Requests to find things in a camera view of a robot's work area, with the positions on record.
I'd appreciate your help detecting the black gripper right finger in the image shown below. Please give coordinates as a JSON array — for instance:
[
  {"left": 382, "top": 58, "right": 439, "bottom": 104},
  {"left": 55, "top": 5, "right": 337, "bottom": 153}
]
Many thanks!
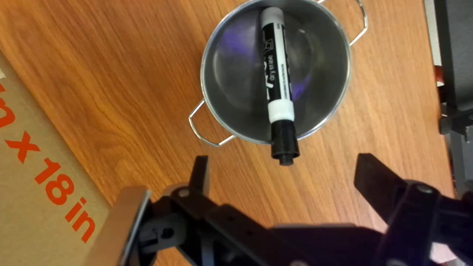
[{"left": 353, "top": 153, "right": 473, "bottom": 266}]

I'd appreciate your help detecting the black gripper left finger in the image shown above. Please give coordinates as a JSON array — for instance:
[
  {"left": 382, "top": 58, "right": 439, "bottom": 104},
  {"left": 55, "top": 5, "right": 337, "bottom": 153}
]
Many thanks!
[{"left": 138, "top": 156, "right": 278, "bottom": 266}]

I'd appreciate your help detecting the black and white marker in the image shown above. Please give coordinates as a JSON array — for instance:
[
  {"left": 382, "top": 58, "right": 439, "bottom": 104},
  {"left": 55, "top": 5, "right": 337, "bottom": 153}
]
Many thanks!
[{"left": 257, "top": 5, "right": 302, "bottom": 169}]

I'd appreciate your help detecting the silver metal pot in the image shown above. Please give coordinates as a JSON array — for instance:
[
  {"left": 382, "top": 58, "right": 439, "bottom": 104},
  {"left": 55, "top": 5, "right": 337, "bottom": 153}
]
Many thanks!
[{"left": 186, "top": 0, "right": 370, "bottom": 150}]

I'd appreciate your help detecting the wooden table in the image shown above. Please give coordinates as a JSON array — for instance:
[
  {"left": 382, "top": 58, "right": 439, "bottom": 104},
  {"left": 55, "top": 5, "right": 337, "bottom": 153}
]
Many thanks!
[{"left": 0, "top": 0, "right": 457, "bottom": 266}]

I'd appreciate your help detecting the brown cardboard sheet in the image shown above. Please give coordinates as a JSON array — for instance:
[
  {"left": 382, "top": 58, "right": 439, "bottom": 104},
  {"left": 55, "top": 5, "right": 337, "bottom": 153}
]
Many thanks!
[{"left": 0, "top": 51, "right": 113, "bottom": 266}]

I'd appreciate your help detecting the black perforated breadboard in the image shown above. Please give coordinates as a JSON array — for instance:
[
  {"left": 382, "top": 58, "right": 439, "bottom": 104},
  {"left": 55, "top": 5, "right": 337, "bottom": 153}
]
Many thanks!
[{"left": 433, "top": 0, "right": 473, "bottom": 198}]

